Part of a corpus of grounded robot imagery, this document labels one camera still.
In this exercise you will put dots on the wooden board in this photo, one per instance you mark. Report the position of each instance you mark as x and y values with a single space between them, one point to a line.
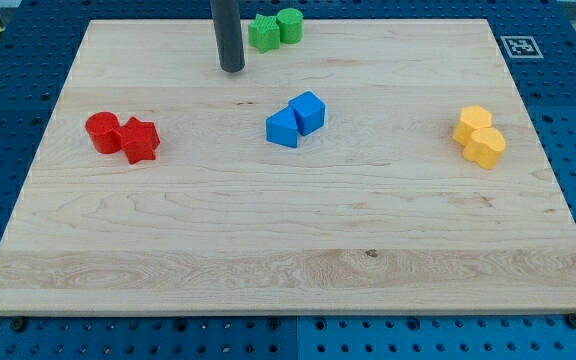
376 212

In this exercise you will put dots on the black bolt left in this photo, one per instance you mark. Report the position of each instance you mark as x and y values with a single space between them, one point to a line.
18 324

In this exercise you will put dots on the red cylinder block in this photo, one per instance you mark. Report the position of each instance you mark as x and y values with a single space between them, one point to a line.
101 128

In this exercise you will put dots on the black bolt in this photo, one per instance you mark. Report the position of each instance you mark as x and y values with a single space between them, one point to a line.
18 324
570 320

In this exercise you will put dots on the blue cube block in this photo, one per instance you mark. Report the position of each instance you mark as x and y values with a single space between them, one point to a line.
309 111

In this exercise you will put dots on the black bolt right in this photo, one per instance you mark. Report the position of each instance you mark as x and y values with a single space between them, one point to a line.
570 320

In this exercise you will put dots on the yellow hexagon block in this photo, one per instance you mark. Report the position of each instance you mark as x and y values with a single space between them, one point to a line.
471 118

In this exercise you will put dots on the yellow heart block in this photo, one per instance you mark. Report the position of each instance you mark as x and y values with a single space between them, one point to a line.
485 147

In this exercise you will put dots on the blue wedge block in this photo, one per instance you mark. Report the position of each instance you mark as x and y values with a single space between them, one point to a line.
281 128

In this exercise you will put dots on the red star block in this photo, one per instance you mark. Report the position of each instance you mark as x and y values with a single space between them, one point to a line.
138 140

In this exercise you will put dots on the green cylinder block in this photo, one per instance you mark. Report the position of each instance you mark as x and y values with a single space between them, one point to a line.
290 23

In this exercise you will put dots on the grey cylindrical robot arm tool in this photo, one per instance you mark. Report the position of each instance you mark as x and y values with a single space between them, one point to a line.
228 34

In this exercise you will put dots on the white fiducial marker tag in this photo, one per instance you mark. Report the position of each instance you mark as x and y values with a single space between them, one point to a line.
521 47

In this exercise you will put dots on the green star block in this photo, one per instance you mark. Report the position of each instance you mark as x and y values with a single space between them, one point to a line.
264 33

